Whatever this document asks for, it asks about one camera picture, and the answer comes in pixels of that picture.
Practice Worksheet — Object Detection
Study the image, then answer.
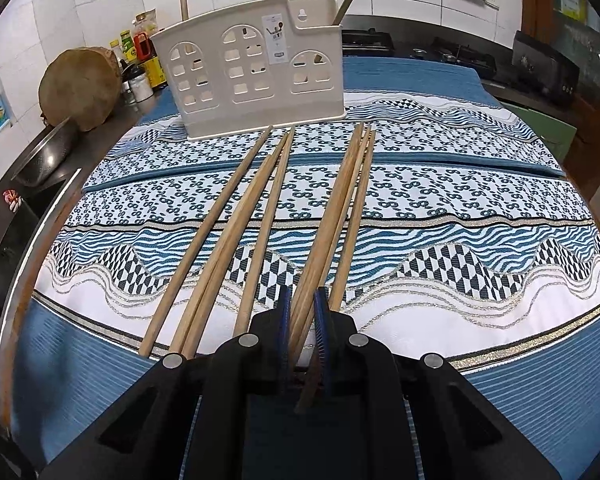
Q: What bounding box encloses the blue patterned placemat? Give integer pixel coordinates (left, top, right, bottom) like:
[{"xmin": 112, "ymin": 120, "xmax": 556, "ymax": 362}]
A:
[
  {"xmin": 82, "ymin": 55, "xmax": 567, "ymax": 193},
  {"xmin": 10, "ymin": 160, "xmax": 600, "ymax": 480}
]

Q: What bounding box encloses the cream plastic utensil holder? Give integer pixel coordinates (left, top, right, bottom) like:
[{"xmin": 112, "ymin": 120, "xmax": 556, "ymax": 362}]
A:
[{"xmin": 150, "ymin": 0, "xmax": 348, "ymax": 142}]

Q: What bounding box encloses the bunch of wooden chopsticks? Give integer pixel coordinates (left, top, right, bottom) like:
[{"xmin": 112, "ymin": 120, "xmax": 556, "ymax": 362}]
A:
[{"xmin": 139, "ymin": 122, "xmax": 378, "ymax": 415}]

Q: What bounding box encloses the green cabinet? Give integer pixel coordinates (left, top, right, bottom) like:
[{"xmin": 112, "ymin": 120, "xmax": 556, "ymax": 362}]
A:
[{"xmin": 504, "ymin": 101, "xmax": 579, "ymax": 167}]

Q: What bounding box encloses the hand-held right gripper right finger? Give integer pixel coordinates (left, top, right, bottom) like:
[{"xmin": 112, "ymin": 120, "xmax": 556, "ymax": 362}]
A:
[{"xmin": 312, "ymin": 287, "xmax": 548, "ymax": 480}]

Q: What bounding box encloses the black countertop appliance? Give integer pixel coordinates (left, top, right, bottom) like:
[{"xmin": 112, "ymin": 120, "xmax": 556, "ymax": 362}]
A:
[{"xmin": 511, "ymin": 30, "xmax": 581, "ymax": 107}]

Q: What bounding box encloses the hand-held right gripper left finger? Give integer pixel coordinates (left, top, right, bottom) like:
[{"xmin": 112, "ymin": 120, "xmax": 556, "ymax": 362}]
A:
[{"xmin": 40, "ymin": 285, "xmax": 293, "ymax": 480}]

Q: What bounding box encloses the white shaker with black lid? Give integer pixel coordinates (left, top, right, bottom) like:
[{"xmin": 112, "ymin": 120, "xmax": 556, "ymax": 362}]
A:
[{"xmin": 129, "ymin": 67, "xmax": 154, "ymax": 104}]

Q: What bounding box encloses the round wooden cutting board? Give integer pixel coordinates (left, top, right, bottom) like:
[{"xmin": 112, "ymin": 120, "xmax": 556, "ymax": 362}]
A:
[{"xmin": 38, "ymin": 47, "xmax": 121, "ymax": 133}]

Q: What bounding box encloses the wooden framed glass door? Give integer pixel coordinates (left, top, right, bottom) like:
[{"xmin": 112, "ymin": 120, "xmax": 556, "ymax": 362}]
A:
[{"xmin": 522, "ymin": 0, "xmax": 600, "ymax": 201}]

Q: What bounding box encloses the dark kitchen sink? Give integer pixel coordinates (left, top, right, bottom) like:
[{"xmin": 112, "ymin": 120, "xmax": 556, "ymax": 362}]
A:
[{"xmin": 0, "ymin": 185, "xmax": 42, "ymax": 313}]

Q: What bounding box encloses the metal basin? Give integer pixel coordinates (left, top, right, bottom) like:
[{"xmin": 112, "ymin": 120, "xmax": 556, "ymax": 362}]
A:
[{"xmin": 10, "ymin": 117, "xmax": 81, "ymax": 188}]

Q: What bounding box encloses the dark soy sauce bottle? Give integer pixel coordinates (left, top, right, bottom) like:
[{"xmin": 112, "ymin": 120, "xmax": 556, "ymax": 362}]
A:
[{"xmin": 135, "ymin": 30, "xmax": 167, "ymax": 92}]

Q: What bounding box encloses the black gas stove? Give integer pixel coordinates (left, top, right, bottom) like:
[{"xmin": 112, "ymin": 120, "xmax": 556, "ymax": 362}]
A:
[{"xmin": 340, "ymin": 29, "xmax": 497, "ymax": 80}]

